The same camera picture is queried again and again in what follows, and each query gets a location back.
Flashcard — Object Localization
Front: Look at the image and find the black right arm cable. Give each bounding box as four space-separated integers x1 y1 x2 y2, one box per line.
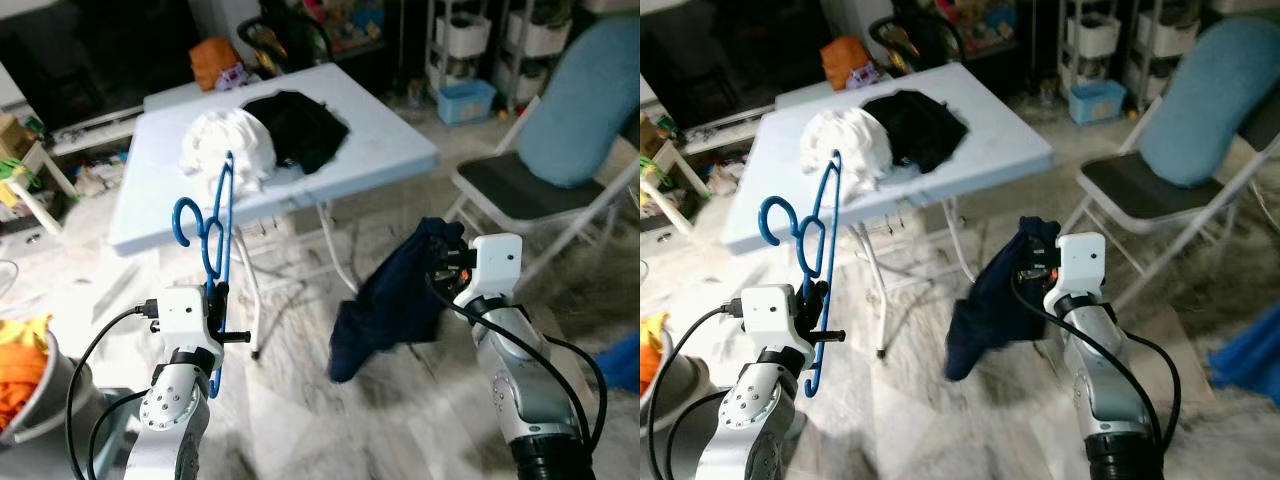
425 275 601 451
1010 270 1183 451

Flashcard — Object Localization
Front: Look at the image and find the light blue plastic basket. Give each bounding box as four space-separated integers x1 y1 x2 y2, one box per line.
437 80 498 127
1067 80 1128 126

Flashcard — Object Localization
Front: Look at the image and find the orange bag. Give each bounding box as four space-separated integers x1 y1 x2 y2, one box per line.
820 37 881 93
190 37 251 93

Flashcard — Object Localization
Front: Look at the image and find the blue chair cushion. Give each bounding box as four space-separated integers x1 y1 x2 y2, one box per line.
517 15 641 191
1140 15 1280 191

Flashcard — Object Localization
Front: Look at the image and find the navy blue garment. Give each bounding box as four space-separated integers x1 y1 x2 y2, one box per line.
945 215 1061 383
328 217 466 383

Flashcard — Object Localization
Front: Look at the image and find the large black television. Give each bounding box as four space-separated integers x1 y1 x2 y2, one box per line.
640 0 831 131
0 0 201 131

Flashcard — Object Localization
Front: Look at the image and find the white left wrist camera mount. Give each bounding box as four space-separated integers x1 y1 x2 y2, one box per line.
155 286 223 351
740 286 801 351

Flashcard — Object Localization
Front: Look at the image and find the grey laundry basket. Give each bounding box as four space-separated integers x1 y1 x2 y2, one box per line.
640 340 701 441
0 335 101 471

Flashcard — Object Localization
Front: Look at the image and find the low white shelf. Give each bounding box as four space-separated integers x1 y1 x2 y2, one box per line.
680 105 781 156
50 105 151 156

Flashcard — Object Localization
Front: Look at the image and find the white grey folding chair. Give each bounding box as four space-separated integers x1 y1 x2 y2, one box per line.
1075 95 1280 311
445 95 641 291

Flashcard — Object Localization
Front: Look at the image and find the green cloth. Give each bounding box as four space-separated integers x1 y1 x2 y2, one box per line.
0 155 46 196
640 155 673 196

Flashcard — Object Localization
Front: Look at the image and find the black garment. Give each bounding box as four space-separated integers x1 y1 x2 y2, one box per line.
240 90 351 176
860 90 969 176

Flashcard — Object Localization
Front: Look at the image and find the white shelf trolley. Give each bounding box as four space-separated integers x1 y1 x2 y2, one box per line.
1055 0 1141 101
425 0 511 101

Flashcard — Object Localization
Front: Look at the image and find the white shirt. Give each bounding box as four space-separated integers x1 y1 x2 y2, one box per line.
178 107 278 196
797 107 894 196

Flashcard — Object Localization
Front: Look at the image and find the blue plastic hanger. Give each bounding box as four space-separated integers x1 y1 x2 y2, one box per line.
172 150 236 399
757 150 843 396

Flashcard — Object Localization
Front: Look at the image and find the small white table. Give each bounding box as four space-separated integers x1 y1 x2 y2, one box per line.
640 140 696 236
0 140 79 236

